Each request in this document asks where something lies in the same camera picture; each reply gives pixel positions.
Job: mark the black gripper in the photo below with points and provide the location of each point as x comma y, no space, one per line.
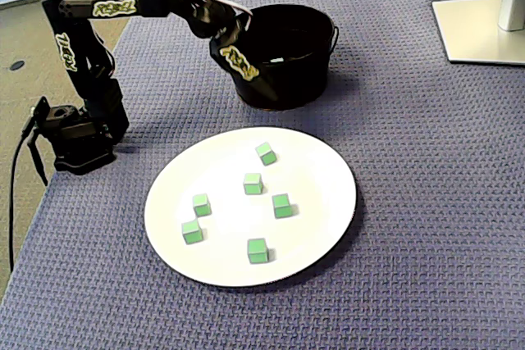
246,73

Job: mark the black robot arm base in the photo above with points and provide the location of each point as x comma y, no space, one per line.
82,153

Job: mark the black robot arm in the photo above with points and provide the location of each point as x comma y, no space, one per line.
65,53

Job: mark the white round plate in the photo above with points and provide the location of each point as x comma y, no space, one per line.
229,260

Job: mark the black metal bucket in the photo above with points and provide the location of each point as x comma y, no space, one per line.
295,83

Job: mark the black floor disc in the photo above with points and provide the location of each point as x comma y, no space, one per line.
17,65

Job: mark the black table clamp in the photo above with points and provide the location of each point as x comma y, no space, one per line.
39,165

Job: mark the white monitor stand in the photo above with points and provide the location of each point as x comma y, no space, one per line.
471,30

